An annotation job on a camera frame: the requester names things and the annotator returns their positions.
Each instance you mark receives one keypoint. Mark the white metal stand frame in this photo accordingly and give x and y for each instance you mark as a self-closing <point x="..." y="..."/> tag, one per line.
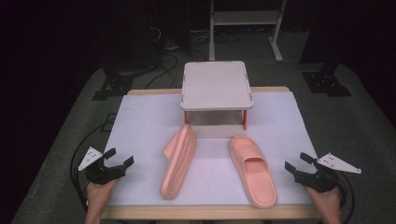
<point x="244" y="17"/>

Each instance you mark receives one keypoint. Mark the pink slipper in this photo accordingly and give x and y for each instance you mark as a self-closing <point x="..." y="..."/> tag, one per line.
<point x="180" y="161"/>
<point x="253" y="174"/>

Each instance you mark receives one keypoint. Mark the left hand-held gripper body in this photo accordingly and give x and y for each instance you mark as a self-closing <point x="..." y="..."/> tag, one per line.
<point x="101" y="174"/>

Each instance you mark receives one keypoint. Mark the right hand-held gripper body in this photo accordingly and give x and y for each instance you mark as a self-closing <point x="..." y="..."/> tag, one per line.
<point x="322" y="180"/>

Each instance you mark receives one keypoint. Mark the white two-tier shoe rack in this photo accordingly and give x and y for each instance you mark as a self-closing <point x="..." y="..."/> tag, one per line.
<point x="216" y="85"/>

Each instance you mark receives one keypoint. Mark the white table cover sheet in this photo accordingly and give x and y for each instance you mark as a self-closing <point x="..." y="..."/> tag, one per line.
<point x="140" y="124"/>

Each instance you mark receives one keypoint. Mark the person's right hand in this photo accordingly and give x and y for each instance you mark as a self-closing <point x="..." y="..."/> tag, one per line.
<point x="328" y="202"/>

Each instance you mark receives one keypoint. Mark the person's left hand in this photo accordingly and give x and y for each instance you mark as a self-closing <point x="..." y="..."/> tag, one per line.
<point x="97" y="196"/>

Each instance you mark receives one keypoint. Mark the black stand base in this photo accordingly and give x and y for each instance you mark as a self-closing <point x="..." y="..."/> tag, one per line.
<point x="327" y="82"/>
<point x="113" y="87"/>

